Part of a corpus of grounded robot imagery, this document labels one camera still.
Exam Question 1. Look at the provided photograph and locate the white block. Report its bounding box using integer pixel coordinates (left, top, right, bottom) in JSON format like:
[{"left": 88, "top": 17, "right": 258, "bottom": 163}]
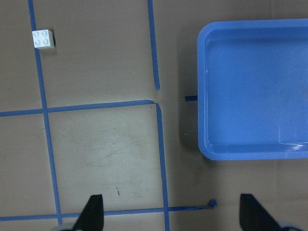
[{"left": 32, "top": 29, "right": 55, "bottom": 50}]

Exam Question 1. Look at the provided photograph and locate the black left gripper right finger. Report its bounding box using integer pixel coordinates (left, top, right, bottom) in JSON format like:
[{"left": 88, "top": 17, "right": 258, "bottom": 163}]
[{"left": 240, "top": 193, "right": 281, "bottom": 231}]

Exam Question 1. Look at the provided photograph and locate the blue plastic tray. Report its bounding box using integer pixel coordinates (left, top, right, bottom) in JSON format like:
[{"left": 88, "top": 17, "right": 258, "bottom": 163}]
[{"left": 197, "top": 19, "right": 308, "bottom": 161}]

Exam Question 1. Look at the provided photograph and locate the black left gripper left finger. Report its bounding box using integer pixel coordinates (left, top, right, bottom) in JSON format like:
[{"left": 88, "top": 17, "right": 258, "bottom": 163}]
[{"left": 72, "top": 194, "right": 104, "bottom": 231}]

